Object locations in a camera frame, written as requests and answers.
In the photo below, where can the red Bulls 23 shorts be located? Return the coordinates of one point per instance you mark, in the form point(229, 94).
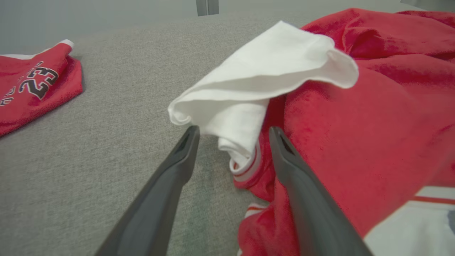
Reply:
point(32, 92)

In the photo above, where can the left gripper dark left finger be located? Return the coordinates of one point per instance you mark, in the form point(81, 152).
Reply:
point(156, 206)

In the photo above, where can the red shirt with white sleeves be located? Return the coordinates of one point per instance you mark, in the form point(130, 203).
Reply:
point(373, 124)

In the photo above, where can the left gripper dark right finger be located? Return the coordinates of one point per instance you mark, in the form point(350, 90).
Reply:
point(312, 213)

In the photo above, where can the grey partition post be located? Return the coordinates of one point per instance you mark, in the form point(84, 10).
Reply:
point(207, 7)

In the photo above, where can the grey metal door frame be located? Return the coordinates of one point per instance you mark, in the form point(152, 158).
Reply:
point(430, 3)

